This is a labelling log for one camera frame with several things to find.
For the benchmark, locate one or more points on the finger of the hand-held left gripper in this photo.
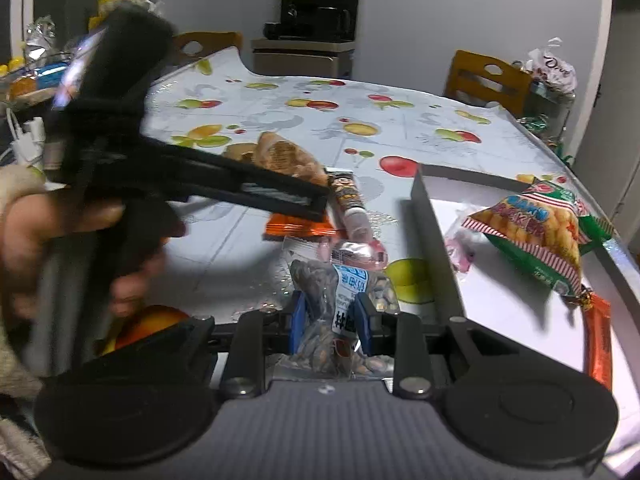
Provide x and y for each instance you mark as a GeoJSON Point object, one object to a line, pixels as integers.
{"type": "Point", "coordinates": [225, 175]}

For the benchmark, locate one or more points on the person's left hand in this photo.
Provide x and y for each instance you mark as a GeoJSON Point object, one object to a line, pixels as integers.
{"type": "Point", "coordinates": [40, 225]}

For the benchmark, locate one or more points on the clear pistachio bag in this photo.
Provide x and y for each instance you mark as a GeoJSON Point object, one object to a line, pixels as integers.
{"type": "Point", "coordinates": [320, 285]}

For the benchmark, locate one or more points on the blue packet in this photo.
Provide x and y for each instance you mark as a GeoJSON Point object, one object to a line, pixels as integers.
{"type": "Point", "coordinates": [50, 73]}

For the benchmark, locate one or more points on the black coffee machine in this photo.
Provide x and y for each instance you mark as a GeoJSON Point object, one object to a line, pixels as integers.
{"type": "Point", "coordinates": [315, 10]}

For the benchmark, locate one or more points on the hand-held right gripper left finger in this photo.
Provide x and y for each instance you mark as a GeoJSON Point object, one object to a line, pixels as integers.
{"type": "Point", "coordinates": [298, 322]}

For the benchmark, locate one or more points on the glass container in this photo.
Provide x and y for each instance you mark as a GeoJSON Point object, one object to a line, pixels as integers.
{"type": "Point", "coordinates": [547, 107]}

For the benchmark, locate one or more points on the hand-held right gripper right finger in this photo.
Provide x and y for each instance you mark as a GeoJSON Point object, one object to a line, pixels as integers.
{"type": "Point", "coordinates": [363, 327]}

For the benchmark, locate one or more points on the small orange snack packet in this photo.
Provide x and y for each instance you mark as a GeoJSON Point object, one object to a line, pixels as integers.
{"type": "Point", "coordinates": [300, 229]}

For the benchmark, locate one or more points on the black yellow sausage tube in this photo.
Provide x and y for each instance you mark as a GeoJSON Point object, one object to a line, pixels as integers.
{"type": "Point", "coordinates": [345, 195]}

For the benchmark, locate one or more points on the long orange snack bar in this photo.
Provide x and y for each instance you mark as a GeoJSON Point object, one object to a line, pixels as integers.
{"type": "Point", "coordinates": [600, 340]}

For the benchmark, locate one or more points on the white plastic bag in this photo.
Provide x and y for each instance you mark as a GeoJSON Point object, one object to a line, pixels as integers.
{"type": "Point", "coordinates": [552, 67]}

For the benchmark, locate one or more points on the wooden chair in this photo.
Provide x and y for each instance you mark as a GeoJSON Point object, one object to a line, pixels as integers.
{"type": "Point", "coordinates": [220, 40]}
{"type": "Point", "coordinates": [465, 85]}

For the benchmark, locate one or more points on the silver foil bag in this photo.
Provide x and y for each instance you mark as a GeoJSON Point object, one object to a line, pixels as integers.
{"type": "Point", "coordinates": [40, 34]}

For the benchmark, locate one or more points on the tan peanut snack bag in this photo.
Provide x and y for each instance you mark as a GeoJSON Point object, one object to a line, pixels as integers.
{"type": "Point", "coordinates": [285, 155]}

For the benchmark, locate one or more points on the person's left forearm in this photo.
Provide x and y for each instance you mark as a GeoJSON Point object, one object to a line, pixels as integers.
{"type": "Point", "coordinates": [17, 182]}

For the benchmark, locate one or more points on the clear pink candy packet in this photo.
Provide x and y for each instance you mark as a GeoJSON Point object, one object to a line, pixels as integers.
{"type": "Point", "coordinates": [462, 252]}

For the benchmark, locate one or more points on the tan snack packet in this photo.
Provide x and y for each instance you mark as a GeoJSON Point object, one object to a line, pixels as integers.
{"type": "Point", "coordinates": [237, 151]}

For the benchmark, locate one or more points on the green foil ribbon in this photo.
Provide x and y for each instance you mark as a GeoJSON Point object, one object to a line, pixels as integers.
{"type": "Point", "coordinates": [537, 122]}

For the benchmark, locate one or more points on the green striped snack bag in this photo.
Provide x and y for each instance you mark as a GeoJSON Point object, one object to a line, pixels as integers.
{"type": "Point", "coordinates": [530, 230]}

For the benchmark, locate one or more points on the yellow bag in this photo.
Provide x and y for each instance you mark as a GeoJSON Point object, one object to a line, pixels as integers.
{"type": "Point", "coordinates": [120, 2]}

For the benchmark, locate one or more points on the white cardboard box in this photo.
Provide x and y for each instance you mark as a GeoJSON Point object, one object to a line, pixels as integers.
{"type": "Point", "coordinates": [500, 305]}

